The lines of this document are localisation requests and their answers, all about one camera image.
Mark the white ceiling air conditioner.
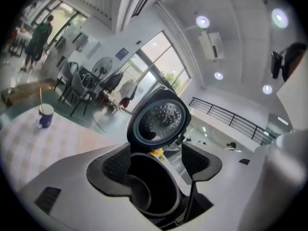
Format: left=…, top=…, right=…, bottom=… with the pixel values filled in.
left=198, top=30, right=226, bottom=62

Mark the blue wall poster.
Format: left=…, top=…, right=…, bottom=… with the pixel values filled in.
left=115, top=47, right=128, bottom=61

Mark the checkered tablecloth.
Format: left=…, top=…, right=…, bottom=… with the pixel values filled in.
left=0, top=105, right=122, bottom=193

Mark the large glass window wall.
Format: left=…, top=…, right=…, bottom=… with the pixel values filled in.
left=113, top=31, right=193, bottom=113

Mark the black head-mounted camera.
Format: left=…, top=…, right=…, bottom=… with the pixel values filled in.
left=270, top=47, right=290, bottom=79

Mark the sunflower bouquet in white vase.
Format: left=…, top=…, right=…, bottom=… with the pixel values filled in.
left=148, top=147, right=166, bottom=161

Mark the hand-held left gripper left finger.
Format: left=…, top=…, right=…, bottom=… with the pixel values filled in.
left=19, top=142, right=165, bottom=231

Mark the dark purple rice cooker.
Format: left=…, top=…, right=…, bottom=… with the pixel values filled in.
left=126, top=88, right=214, bottom=229

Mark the white locker cabinet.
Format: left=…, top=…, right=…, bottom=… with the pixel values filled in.
left=68, top=30, right=102, bottom=60

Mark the wooden chopstick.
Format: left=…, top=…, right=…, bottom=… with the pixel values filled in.
left=38, top=87, right=44, bottom=113

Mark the blue mug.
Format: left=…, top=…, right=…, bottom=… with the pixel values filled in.
left=36, top=103, right=55, bottom=129

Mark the dark metal pot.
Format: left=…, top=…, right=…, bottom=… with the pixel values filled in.
left=127, top=152, right=181, bottom=218

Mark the grey armchair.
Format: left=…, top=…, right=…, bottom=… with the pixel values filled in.
left=69, top=70, right=97, bottom=117
left=54, top=61, right=80, bottom=103

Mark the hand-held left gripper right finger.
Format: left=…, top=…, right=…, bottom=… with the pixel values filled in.
left=168, top=142, right=268, bottom=231

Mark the black standing fan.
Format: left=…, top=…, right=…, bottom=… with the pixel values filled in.
left=91, top=56, right=114, bottom=81

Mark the clothes rack with garments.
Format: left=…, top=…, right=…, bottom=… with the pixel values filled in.
left=104, top=70, right=138, bottom=109

